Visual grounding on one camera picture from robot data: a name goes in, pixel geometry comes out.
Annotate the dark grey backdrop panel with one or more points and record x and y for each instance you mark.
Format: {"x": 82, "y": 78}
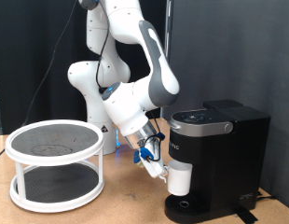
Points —
{"x": 237, "y": 53}

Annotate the black Keurig coffee machine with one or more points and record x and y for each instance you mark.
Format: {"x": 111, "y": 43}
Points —
{"x": 225, "y": 149}

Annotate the vertical metal pole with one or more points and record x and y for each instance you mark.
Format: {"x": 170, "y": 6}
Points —
{"x": 167, "y": 25}

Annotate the blue mounted wrist camera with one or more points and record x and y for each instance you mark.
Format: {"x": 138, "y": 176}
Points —
{"x": 137, "y": 157}

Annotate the black curtain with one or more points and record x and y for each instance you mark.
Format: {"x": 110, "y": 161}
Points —
{"x": 26, "y": 46}

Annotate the white two-tier turntable rack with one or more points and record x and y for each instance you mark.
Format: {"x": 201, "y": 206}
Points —
{"x": 29, "y": 146}

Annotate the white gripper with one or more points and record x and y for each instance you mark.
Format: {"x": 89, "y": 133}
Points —
{"x": 153, "y": 163}

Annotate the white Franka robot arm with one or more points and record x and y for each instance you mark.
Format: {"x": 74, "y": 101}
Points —
{"x": 132, "y": 93}

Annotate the white mug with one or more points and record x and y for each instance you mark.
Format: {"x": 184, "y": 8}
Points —
{"x": 180, "y": 179}

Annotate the black tape strip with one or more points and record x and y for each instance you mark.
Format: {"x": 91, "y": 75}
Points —
{"x": 246, "y": 216}

